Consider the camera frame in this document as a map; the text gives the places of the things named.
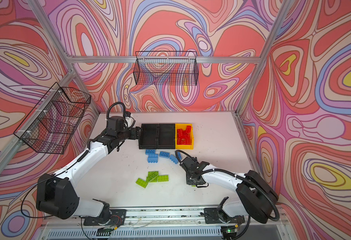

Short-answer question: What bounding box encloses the red arch lego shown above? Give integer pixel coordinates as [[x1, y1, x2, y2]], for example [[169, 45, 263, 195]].
[[176, 125, 192, 145]]

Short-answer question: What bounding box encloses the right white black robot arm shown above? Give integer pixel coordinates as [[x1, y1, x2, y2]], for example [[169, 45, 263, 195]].
[[175, 150, 280, 224]]

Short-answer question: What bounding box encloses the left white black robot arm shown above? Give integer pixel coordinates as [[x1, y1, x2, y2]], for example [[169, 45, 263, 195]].
[[36, 102, 141, 225]]

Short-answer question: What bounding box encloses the left black bin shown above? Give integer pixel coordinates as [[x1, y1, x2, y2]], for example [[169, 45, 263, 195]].
[[138, 124, 158, 150]]

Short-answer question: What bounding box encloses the black bin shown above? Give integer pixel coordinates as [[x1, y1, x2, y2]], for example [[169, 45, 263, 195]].
[[138, 124, 158, 150], [157, 124, 175, 149]]

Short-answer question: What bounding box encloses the blue lego brick top left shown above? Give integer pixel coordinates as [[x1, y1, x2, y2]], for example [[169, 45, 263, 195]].
[[145, 149, 156, 155]]

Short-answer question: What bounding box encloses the blue lego brick diagonal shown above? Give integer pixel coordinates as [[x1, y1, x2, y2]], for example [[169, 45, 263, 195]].
[[169, 155, 179, 164]]

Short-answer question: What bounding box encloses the blue lego brick stacked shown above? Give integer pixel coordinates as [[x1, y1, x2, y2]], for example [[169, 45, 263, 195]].
[[147, 154, 159, 164]]

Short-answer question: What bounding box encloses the middle black bin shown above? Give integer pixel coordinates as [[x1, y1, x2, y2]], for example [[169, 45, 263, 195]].
[[157, 124, 175, 149]]

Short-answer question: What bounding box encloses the green lego brick right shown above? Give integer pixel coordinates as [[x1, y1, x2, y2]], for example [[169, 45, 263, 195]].
[[157, 175, 169, 182]]

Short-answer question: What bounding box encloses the green lego brick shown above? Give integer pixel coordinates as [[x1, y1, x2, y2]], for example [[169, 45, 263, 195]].
[[146, 171, 159, 183], [157, 175, 169, 182], [135, 178, 148, 189]]

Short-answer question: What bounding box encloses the blue lego brick middle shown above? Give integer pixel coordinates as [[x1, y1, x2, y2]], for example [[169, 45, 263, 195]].
[[159, 151, 170, 159]]

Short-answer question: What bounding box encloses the green lego brick top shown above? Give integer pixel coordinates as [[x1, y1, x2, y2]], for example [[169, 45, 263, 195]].
[[146, 171, 159, 183]]

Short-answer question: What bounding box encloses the green lego brick left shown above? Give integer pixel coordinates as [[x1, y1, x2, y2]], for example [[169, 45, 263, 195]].
[[135, 178, 148, 189]]

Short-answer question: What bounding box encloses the yellow plastic bin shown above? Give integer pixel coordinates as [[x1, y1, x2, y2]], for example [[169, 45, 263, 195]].
[[175, 124, 194, 150]]

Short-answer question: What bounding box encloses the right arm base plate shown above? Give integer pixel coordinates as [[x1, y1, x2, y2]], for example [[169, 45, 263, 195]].
[[200, 208, 245, 225]]

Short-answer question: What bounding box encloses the back wire basket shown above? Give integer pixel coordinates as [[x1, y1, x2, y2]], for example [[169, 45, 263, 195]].
[[133, 51, 199, 86]]

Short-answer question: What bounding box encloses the wire basket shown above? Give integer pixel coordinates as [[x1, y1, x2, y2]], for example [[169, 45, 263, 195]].
[[13, 83, 91, 155], [133, 51, 199, 86]]

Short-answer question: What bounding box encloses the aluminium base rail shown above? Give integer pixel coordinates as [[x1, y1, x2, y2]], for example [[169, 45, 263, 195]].
[[36, 206, 297, 240]]

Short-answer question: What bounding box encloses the left wire basket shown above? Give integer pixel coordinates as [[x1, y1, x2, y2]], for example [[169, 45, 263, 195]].
[[13, 83, 91, 155]]

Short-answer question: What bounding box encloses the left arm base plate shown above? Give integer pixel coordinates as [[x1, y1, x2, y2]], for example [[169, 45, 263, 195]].
[[83, 209, 127, 227]]

